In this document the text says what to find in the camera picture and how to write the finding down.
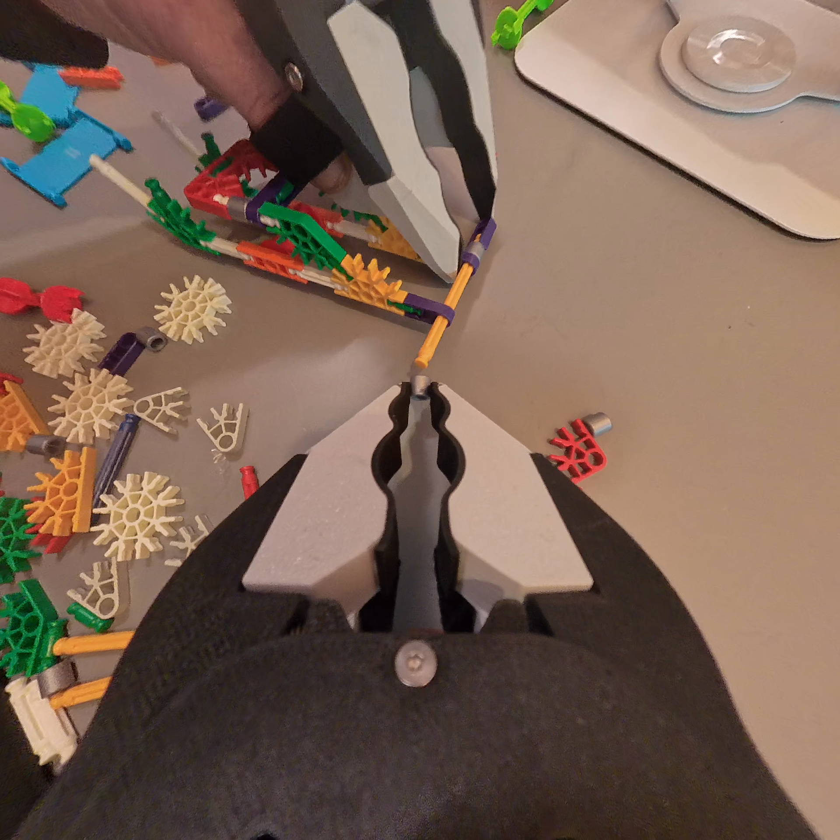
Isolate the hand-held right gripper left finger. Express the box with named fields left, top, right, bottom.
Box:
left=241, top=384, right=414, bottom=629

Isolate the black perforated foam strip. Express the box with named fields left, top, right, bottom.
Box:
left=0, top=696, right=67, bottom=840

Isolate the green fan connector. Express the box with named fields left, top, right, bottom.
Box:
left=0, top=497, right=42, bottom=585
left=0, top=579, right=70, bottom=680

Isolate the lime green toy piece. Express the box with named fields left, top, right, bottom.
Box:
left=491, top=0, right=555, bottom=50
left=0, top=80, right=56, bottom=144

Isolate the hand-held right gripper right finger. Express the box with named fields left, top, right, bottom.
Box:
left=430, top=382, right=595, bottom=626

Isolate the yellow plastic rod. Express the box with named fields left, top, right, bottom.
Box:
left=52, top=630, right=135, bottom=657
left=413, top=259, right=476, bottom=370
left=47, top=676, right=112, bottom=711

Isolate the light grey connector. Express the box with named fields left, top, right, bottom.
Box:
left=197, top=402, right=250, bottom=463
left=164, top=514, right=214, bottom=568
left=131, top=387, right=191, bottom=435
left=66, top=558, right=132, bottom=621

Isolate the person's left hand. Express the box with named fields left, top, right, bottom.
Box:
left=46, top=0, right=353, bottom=196

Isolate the orange connector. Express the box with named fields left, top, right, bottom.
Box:
left=59, top=66, right=124, bottom=89

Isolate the yellow fan connector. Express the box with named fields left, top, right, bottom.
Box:
left=25, top=446, right=98, bottom=538
left=0, top=381, right=50, bottom=454

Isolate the white snowflake connector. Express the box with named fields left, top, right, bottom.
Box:
left=47, top=367, right=135, bottom=445
left=23, top=308, right=107, bottom=379
left=91, top=471, right=185, bottom=562
left=153, top=276, right=232, bottom=345

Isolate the short white rod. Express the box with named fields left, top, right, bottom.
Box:
left=5, top=677, right=60, bottom=756
left=26, top=696, right=81, bottom=769

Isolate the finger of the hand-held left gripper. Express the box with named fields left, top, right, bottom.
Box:
left=326, top=0, right=462, bottom=284
left=379, top=0, right=500, bottom=222

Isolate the short green rod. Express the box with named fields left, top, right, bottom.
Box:
left=66, top=602, right=114, bottom=634

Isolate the white tray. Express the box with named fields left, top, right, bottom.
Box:
left=514, top=0, right=840, bottom=240

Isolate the blue plastic rod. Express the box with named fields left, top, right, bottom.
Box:
left=92, top=413, right=142, bottom=519

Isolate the multicoloured toy frame assembly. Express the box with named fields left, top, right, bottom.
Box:
left=88, top=110, right=457, bottom=327

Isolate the person's left forearm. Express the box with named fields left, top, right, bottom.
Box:
left=0, top=13, right=111, bottom=70

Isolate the red spool piece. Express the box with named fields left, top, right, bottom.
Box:
left=0, top=277, right=85, bottom=324

